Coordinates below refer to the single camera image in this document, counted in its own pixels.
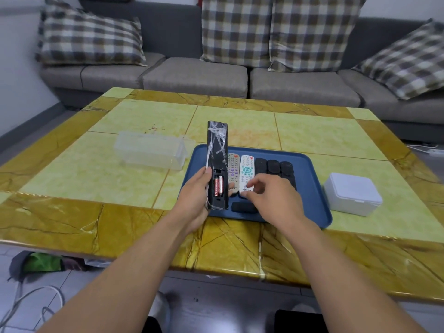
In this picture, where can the person's left hand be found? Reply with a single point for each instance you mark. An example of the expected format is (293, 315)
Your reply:
(192, 201)

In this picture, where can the person's right hand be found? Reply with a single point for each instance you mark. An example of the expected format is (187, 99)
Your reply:
(279, 204)

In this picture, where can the person's right thumb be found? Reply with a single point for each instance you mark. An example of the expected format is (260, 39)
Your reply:
(251, 198)

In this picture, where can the person's left thumb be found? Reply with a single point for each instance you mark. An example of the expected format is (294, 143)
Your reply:
(207, 174)

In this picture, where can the black plastic-wrapped remote control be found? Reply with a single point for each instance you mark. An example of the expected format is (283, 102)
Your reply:
(217, 149)

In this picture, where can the person's left forearm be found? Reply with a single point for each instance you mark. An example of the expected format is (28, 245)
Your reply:
(138, 277)

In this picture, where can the person's right forearm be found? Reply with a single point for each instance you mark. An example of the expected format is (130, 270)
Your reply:
(340, 280)

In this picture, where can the black battery cover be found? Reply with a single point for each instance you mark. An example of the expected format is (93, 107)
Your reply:
(242, 208)

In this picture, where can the red battery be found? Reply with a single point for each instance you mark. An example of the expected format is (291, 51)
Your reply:
(221, 186)
(216, 186)

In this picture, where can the grey remote control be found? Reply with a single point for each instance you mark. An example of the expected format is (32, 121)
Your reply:
(233, 168)

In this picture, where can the white remote control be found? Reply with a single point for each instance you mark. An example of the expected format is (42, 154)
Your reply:
(247, 169)

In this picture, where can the blue plastic tray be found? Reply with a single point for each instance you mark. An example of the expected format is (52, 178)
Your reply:
(312, 190)

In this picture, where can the clear plastic container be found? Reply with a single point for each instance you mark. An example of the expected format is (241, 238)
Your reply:
(149, 150)

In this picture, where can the grey fabric sofa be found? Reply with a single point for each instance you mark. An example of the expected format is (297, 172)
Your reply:
(194, 76)

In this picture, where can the white lidded box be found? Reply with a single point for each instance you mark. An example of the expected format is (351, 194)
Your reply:
(352, 194)

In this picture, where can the person's right leg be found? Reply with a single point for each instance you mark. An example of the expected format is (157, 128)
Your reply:
(300, 322)

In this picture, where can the person's leg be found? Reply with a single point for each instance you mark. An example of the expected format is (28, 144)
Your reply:
(300, 322)
(152, 324)

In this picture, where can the checked pillow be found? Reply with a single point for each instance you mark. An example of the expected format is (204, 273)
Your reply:
(236, 31)
(406, 62)
(312, 34)
(90, 38)

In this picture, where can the person's left leg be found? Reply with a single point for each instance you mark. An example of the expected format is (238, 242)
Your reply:
(152, 324)

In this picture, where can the green cloth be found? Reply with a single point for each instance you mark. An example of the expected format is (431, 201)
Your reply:
(43, 263)

